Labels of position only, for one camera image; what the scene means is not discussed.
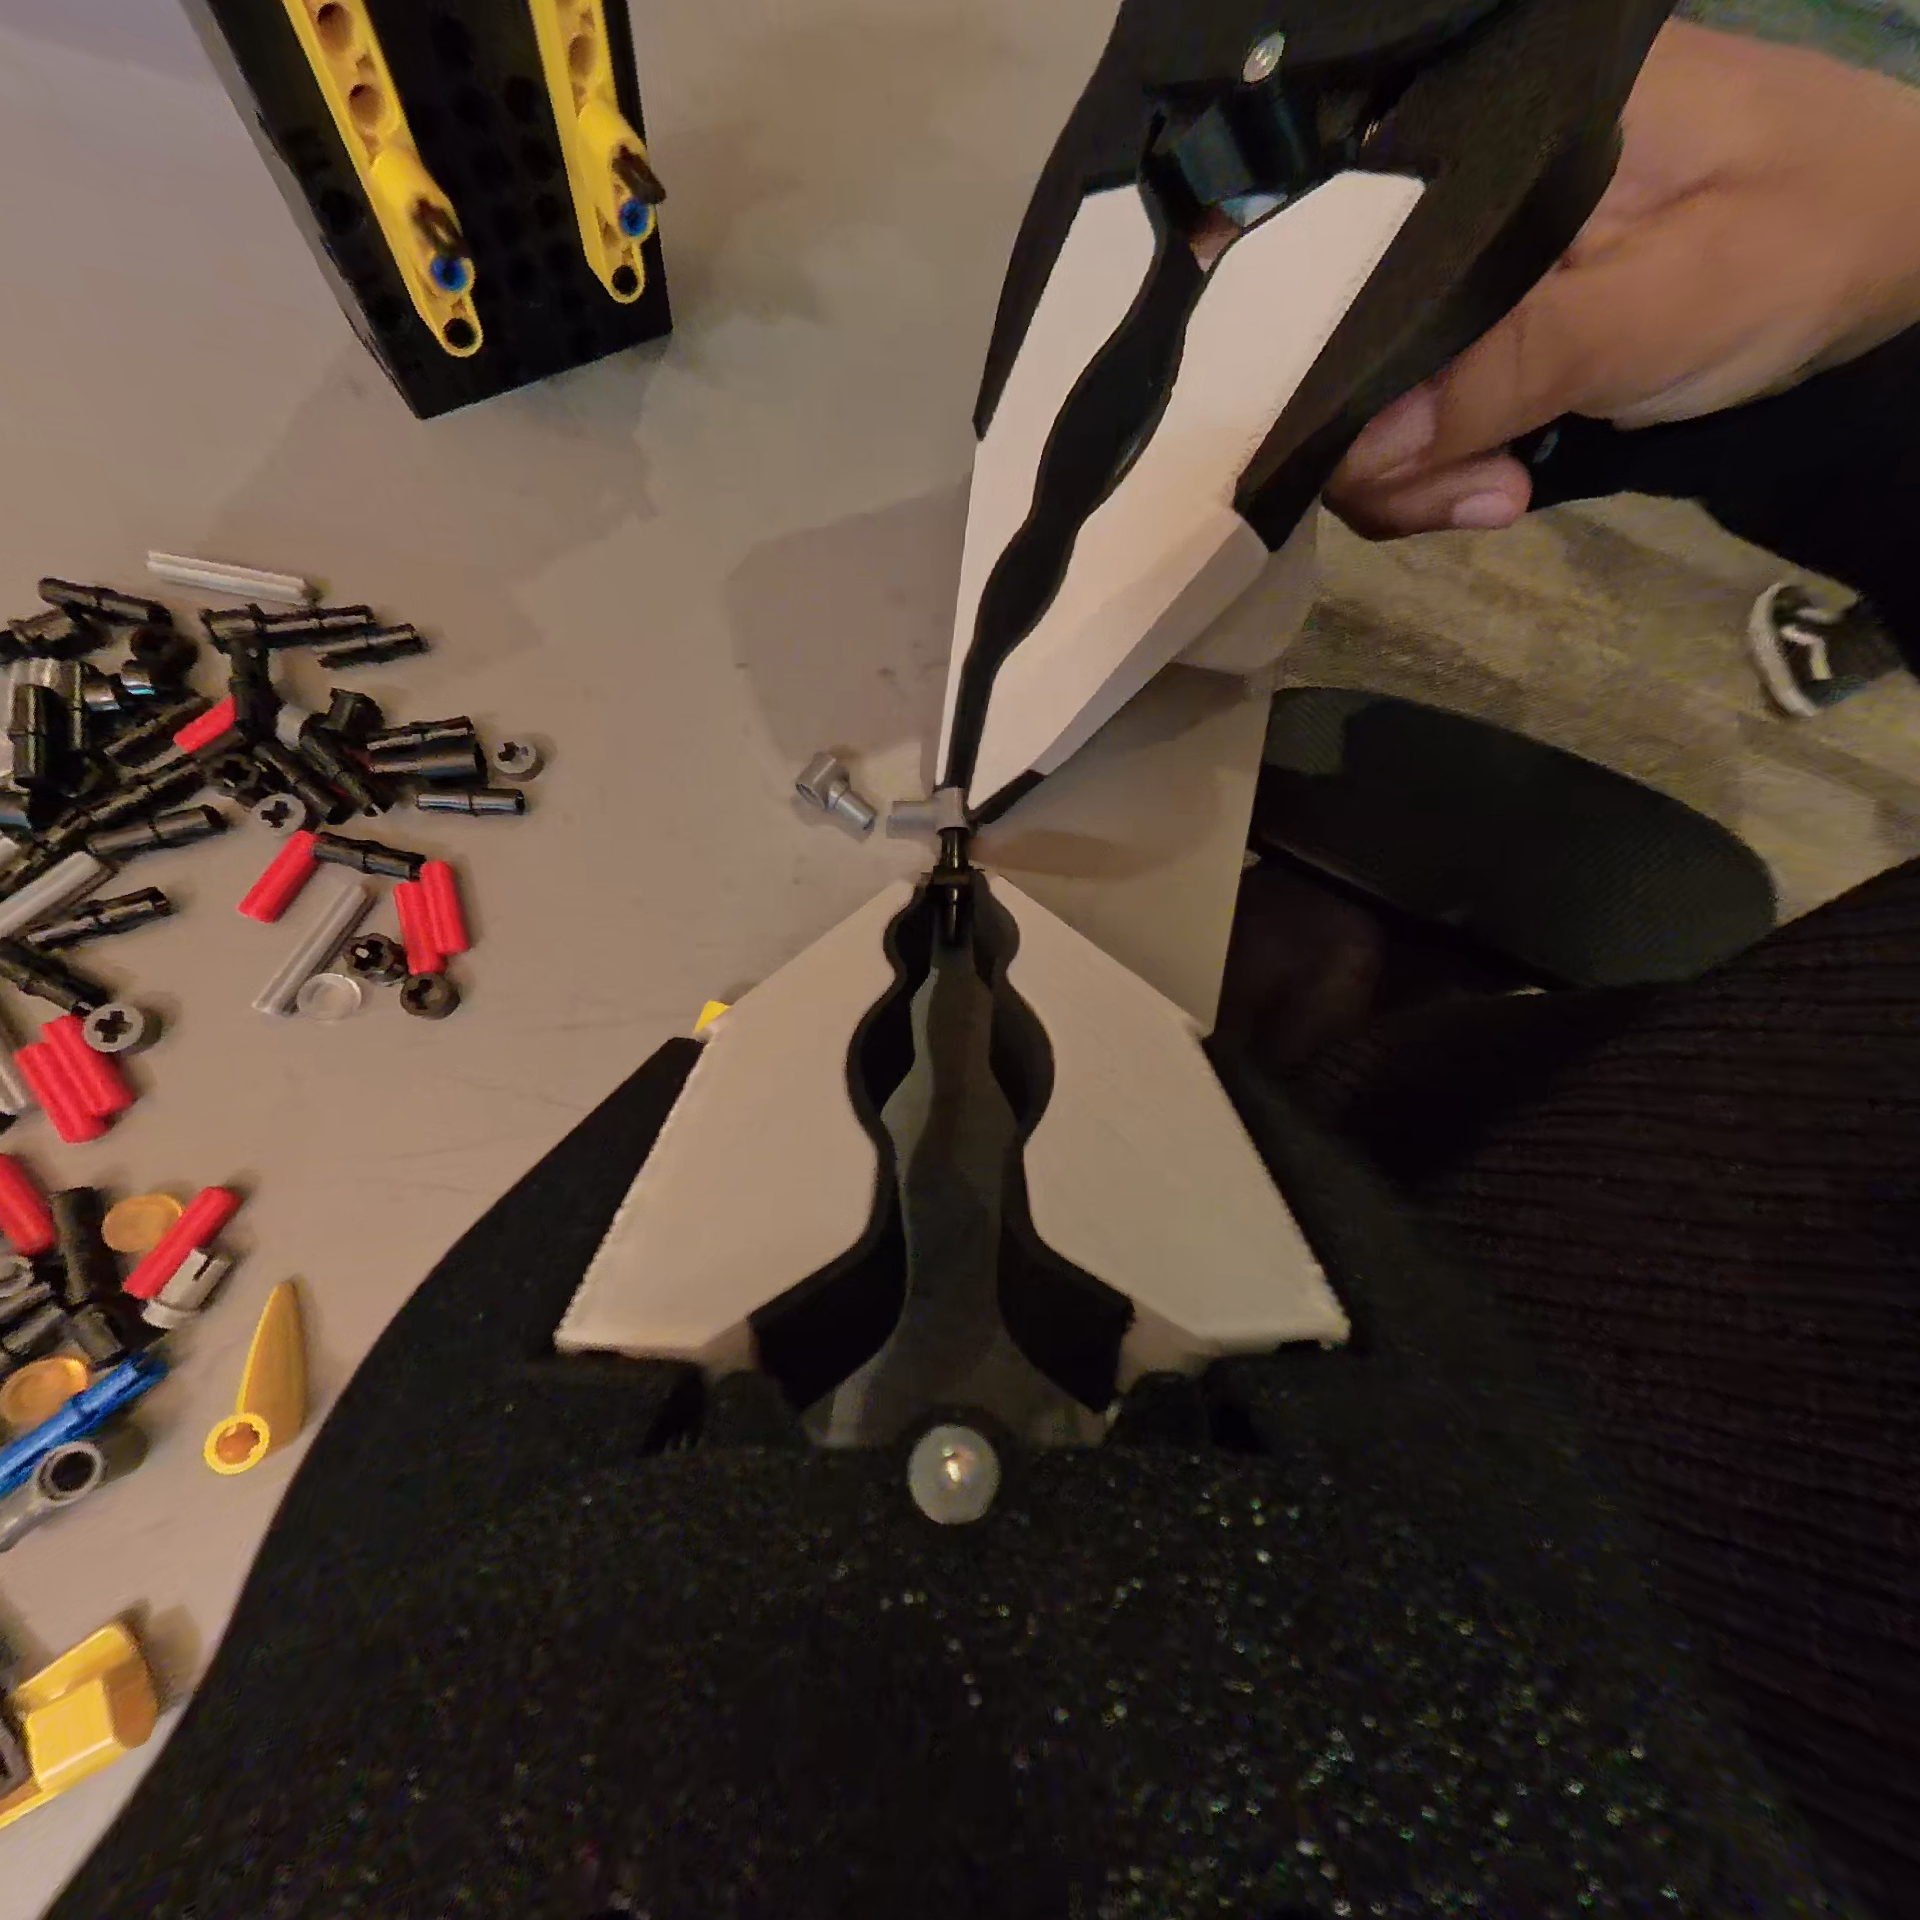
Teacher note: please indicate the person's right forearm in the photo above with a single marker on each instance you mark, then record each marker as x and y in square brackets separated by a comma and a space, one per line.
[1770, 481]

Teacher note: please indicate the person's black knit sweater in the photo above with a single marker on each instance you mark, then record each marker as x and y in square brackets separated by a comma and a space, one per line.
[1651, 1277]

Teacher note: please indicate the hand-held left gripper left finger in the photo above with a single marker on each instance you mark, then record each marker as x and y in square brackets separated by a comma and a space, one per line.
[721, 1202]

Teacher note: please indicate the light grey axle rod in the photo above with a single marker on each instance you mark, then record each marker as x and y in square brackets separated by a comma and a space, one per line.
[224, 577]

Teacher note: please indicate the person's right hand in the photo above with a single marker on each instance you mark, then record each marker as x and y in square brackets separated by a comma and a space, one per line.
[1724, 225]

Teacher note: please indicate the person's black white sneaker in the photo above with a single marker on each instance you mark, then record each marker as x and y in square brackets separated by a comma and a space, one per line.
[1809, 652]

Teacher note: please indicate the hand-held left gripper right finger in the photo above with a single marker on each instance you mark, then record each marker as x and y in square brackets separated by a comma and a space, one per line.
[1185, 1202]

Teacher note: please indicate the black office chair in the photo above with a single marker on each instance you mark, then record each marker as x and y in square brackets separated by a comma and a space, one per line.
[1499, 841]

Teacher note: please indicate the pile of plastic building pieces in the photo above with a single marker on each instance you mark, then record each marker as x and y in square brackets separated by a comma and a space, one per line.
[148, 750]

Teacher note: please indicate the yellow tooth piece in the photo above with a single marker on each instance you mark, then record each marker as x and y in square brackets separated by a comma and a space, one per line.
[271, 1366]

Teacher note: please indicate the small grey connector piece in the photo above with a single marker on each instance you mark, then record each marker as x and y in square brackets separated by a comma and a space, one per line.
[833, 793]
[914, 820]

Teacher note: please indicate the black connector pin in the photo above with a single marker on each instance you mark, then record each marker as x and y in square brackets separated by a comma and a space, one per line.
[953, 885]

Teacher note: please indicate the large yellow curved panel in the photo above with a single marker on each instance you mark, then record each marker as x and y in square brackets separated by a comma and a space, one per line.
[82, 1724]

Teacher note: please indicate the black tower with yellow beams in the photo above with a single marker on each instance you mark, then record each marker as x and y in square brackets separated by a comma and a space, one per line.
[516, 225]

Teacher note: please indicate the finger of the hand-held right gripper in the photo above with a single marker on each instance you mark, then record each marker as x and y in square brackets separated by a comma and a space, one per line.
[1244, 389]
[1036, 375]

